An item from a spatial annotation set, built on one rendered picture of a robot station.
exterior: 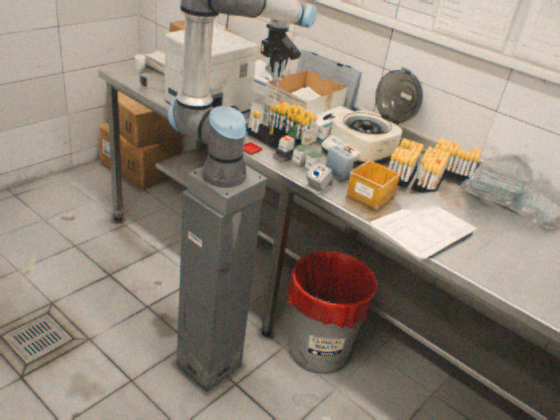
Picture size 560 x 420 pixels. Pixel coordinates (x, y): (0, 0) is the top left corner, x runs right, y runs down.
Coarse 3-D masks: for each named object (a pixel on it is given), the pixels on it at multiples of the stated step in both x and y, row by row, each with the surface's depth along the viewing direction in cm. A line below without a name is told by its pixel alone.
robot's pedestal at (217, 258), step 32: (192, 224) 204; (224, 224) 195; (256, 224) 209; (192, 256) 212; (224, 256) 203; (192, 288) 219; (224, 288) 213; (192, 320) 228; (224, 320) 224; (192, 352) 236; (224, 352) 235
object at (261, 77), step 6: (258, 60) 283; (258, 66) 283; (264, 66) 281; (258, 72) 283; (264, 72) 280; (258, 78) 280; (264, 78) 283; (270, 78) 282; (258, 84) 278; (264, 84) 276; (258, 90) 279; (264, 90) 277
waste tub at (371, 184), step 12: (360, 168) 211; (372, 168) 215; (384, 168) 212; (360, 180) 205; (372, 180) 218; (384, 180) 214; (396, 180) 209; (348, 192) 210; (360, 192) 207; (372, 192) 204; (384, 192) 204; (372, 204) 206
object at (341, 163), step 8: (328, 152) 221; (336, 152) 218; (344, 152) 218; (328, 160) 222; (336, 160) 219; (344, 160) 216; (352, 160) 217; (336, 168) 220; (344, 168) 217; (336, 176) 221; (344, 176) 219
